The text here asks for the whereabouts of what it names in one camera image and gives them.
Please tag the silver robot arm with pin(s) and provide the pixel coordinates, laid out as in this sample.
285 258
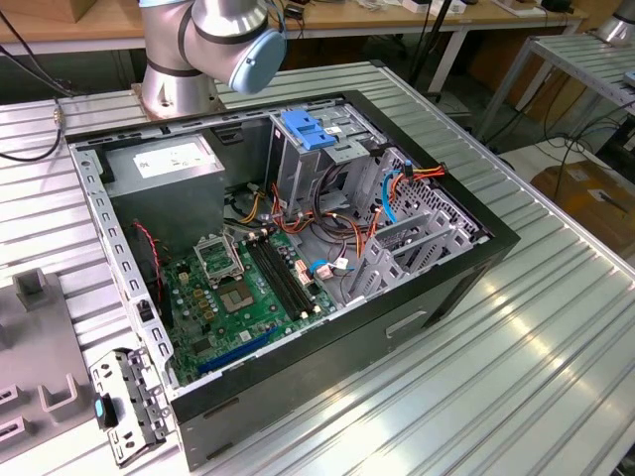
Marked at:
218 30

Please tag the metal disk bay cage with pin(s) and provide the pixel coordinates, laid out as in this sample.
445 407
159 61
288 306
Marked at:
379 263

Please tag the black RAM slot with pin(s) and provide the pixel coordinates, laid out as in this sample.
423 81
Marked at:
274 281
281 279
287 276
293 274

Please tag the metal optical drive cage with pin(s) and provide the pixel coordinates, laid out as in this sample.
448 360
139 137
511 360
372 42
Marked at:
297 168

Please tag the CPU socket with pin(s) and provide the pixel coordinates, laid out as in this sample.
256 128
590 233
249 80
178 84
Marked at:
236 297

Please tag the blue plastic cage latch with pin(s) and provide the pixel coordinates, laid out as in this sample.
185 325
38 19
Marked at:
305 131

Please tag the green motherboard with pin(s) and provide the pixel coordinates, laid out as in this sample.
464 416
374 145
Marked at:
223 332

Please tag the blue expansion slot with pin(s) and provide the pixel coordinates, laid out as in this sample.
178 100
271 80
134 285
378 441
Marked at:
238 349

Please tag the black PC case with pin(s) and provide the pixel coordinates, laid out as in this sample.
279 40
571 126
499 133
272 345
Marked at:
307 392

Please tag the grey power supply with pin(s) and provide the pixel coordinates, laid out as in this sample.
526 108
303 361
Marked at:
164 198

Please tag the black chipset chip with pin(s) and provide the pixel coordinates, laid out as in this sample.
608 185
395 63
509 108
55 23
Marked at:
201 346

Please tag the black case fan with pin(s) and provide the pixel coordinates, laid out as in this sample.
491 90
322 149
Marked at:
149 277

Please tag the wooden desk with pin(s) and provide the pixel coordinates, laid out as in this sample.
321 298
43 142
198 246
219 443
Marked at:
347 17

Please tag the large cardboard box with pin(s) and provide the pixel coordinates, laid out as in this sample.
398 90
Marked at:
585 198

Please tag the black latch with blue tab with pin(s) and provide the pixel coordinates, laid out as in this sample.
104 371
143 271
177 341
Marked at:
106 411

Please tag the grey parts rack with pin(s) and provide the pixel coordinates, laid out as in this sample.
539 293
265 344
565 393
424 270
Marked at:
39 347

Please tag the metal slat side table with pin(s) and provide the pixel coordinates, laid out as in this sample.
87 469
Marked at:
585 64

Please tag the metal slot retainer bracket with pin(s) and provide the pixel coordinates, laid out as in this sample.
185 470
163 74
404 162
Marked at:
134 396

